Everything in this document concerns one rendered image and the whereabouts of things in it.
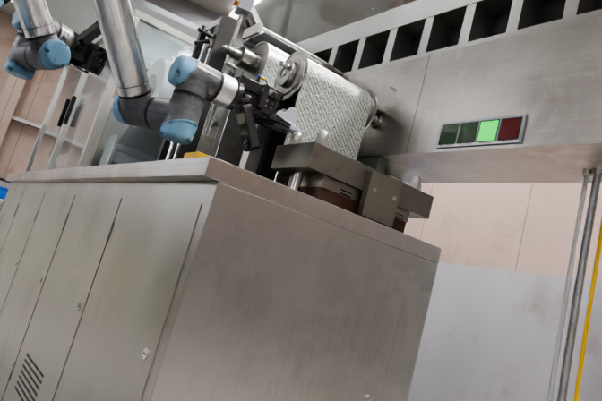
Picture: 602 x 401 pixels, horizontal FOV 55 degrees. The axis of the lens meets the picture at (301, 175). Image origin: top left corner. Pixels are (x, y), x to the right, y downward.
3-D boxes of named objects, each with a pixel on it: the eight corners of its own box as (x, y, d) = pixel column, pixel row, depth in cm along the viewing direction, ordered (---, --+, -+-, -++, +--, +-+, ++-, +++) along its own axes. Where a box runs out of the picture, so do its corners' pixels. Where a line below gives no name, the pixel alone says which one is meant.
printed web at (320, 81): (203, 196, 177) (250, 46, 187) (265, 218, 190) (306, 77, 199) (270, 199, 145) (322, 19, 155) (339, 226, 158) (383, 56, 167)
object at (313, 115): (280, 155, 148) (299, 88, 151) (348, 184, 160) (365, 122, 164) (281, 155, 147) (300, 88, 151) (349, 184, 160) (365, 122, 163)
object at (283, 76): (274, 72, 160) (291, 54, 156) (280, 75, 161) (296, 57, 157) (276, 90, 155) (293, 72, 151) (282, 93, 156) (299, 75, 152)
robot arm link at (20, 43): (16, 68, 151) (31, 30, 153) (-4, 69, 158) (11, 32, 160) (43, 81, 157) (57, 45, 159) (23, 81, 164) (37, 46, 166)
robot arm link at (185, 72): (160, 88, 134) (172, 55, 135) (202, 106, 140) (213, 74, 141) (174, 83, 127) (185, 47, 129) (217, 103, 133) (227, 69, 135)
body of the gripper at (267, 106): (285, 93, 144) (245, 72, 137) (276, 125, 142) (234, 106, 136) (269, 97, 150) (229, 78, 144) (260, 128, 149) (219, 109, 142)
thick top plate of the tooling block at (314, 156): (270, 168, 141) (277, 145, 142) (386, 216, 162) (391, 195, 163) (308, 166, 128) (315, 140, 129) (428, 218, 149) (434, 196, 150)
